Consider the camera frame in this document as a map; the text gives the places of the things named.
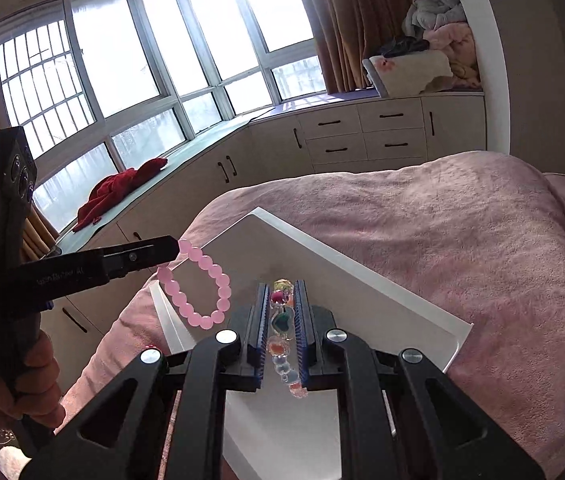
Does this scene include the bay window frame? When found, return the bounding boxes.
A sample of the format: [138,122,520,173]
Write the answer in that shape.
[0,0,325,230]

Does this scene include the beige window seat cabinets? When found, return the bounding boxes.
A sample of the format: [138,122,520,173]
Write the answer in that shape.
[39,90,488,396]

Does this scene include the fluffy pink sleeve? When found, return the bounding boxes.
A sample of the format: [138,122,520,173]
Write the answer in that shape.
[0,445,31,480]

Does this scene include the pink bed blanket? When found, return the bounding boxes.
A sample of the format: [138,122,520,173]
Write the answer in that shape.
[54,148,565,480]

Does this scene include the white pillow with flower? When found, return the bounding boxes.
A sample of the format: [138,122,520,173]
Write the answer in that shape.
[363,50,454,99]

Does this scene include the person's left hand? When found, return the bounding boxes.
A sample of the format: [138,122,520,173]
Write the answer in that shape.
[0,330,66,429]

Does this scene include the pile of clothes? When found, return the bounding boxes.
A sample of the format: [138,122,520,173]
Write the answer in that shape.
[377,0,481,93]

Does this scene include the brown right curtain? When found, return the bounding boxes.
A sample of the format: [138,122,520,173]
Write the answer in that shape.
[302,0,413,93]

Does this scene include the multicolour crystal bead bracelet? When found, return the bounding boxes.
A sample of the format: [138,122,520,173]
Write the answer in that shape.
[266,277,310,400]

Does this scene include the pink bead bracelet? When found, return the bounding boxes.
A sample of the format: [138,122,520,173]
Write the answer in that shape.
[156,237,234,332]

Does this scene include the white rectangular tray box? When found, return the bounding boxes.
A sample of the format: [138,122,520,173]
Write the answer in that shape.
[148,206,475,480]

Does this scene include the red cloth on sill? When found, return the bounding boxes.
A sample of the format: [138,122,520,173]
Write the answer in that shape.
[72,157,168,232]

